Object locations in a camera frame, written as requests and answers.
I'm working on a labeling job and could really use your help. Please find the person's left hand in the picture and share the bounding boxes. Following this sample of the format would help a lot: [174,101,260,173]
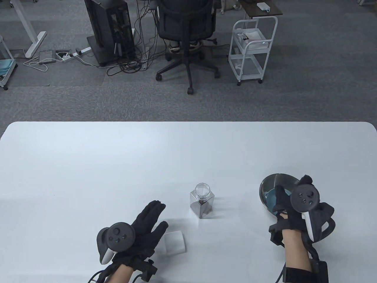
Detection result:
[113,200,169,263]

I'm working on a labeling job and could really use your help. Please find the tangle of black cables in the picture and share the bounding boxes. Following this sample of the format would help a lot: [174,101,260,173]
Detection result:
[106,6,159,77]

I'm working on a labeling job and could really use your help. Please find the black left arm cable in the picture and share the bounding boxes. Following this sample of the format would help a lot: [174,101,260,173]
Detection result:
[87,271,106,283]

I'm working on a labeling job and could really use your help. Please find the black computer tower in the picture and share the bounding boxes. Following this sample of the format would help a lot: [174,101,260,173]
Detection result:
[84,0,136,67]

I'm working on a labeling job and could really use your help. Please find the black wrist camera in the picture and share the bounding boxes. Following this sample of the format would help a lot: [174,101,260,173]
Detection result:
[138,259,158,282]
[269,223,285,247]

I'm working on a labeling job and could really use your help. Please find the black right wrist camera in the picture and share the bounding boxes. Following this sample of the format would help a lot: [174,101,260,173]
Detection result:
[269,223,285,247]

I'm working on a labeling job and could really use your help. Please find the clear square coffee jar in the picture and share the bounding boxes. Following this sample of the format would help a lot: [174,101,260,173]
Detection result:
[190,183,215,219]

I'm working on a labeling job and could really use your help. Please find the white square jar lid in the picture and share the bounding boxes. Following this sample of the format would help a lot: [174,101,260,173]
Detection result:
[164,231,186,254]

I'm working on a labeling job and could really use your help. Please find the person's left forearm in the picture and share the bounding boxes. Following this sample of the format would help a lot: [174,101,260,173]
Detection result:
[108,264,137,283]

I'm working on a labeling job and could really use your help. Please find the black office chair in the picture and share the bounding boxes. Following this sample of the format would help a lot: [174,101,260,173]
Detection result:
[155,0,221,95]

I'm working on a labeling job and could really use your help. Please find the person's right hand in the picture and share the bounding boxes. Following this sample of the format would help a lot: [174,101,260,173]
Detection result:
[270,175,313,234]

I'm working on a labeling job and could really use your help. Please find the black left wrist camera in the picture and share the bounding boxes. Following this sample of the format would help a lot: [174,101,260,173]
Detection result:
[138,259,158,282]

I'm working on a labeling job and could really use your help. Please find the white rolling cart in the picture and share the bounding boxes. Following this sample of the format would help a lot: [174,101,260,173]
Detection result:
[229,16,278,86]

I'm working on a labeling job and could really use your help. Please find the blue plastic funnel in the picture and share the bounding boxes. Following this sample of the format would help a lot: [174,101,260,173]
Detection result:
[264,189,292,214]

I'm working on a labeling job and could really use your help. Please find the thin white desk leg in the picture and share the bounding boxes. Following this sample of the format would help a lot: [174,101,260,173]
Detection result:
[136,0,150,70]

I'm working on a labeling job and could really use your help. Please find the black hand controller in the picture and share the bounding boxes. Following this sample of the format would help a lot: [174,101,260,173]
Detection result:
[97,222,136,265]
[290,183,336,243]

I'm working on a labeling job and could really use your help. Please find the brown side table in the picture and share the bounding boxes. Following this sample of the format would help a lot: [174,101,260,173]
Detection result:
[238,0,283,18]

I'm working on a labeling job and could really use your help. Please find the person's right forearm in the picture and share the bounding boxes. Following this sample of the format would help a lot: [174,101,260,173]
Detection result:
[282,228,312,272]

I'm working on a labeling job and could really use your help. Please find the stainless steel bowl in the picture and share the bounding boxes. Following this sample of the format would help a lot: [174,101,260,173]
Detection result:
[259,173,301,217]

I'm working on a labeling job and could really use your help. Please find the white floor cable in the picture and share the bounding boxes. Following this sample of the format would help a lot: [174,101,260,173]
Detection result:
[24,57,48,72]

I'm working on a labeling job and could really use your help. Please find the white cart with blue tray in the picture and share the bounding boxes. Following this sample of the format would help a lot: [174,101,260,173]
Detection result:
[0,35,17,90]

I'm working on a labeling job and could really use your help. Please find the black right forearm sensor box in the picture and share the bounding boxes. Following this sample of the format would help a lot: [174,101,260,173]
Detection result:
[283,259,329,283]

